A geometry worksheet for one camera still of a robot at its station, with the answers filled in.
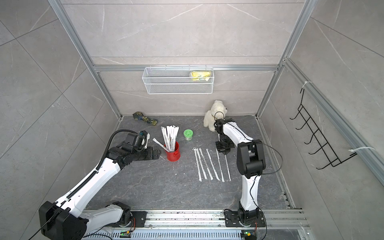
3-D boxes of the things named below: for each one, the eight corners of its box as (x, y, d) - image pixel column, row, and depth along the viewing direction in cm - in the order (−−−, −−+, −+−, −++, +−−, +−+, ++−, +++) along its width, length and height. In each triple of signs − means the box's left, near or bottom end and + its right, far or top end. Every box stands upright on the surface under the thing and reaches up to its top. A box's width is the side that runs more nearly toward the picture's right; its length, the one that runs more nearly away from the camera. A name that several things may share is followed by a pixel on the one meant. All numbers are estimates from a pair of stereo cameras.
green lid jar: (183, 140, 107) (183, 136, 103) (183, 133, 111) (183, 128, 107) (193, 140, 107) (193, 136, 103) (193, 133, 111) (193, 128, 107)
